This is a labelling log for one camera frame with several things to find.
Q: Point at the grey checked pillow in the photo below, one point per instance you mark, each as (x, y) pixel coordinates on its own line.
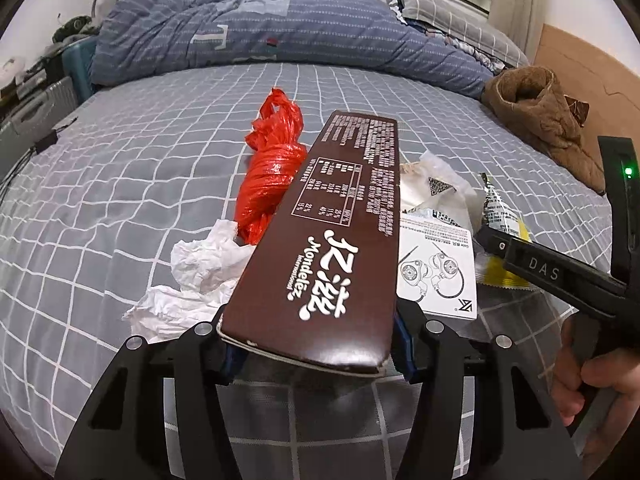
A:
(450, 10)

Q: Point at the grey suitcase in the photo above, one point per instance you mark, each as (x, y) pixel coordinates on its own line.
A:
(45, 105)

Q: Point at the white tissue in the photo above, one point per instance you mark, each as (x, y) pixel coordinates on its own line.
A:
(200, 270)

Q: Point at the white printed leaflet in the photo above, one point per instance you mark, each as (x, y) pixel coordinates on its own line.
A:
(440, 270)

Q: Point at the person's right hand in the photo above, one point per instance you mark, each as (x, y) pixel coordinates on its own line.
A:
(610, 375)

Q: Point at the brown cookie box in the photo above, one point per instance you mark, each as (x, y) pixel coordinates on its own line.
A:
(325, 240)

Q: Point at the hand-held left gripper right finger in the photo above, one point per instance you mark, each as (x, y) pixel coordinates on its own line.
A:
(407, 355)

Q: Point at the bed with grey checked sheet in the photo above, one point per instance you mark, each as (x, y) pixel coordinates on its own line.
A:
(150, 160)

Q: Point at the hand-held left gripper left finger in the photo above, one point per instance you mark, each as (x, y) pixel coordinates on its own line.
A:
(231, 365)

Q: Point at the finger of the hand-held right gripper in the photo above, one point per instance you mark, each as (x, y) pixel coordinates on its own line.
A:
(492, 239)

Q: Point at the yellow snack packet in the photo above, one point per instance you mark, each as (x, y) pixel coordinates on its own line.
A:
(497, 205)

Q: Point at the red plastic bag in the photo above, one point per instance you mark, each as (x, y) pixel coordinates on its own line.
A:
(270, 175)

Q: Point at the beige curtain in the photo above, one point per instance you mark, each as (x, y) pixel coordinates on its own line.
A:
(520, 10)

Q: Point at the blue striped duvet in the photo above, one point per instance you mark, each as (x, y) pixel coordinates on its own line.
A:
(325, 25)

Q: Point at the white round object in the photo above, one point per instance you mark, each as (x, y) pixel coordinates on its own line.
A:
(10, 67)

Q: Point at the teal suitcase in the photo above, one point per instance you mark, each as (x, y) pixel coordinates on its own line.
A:
(82, 65)

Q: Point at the wooden headboard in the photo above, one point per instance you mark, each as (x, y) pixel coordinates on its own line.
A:
(585, 60)

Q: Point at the white plastic bag with tag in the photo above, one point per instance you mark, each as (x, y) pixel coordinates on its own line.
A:
(440, 180)

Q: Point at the brown fleece jacket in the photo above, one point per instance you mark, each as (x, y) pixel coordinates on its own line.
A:
(545, 115)

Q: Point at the dark bundled object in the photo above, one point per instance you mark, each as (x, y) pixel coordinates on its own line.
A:
(75, 25)

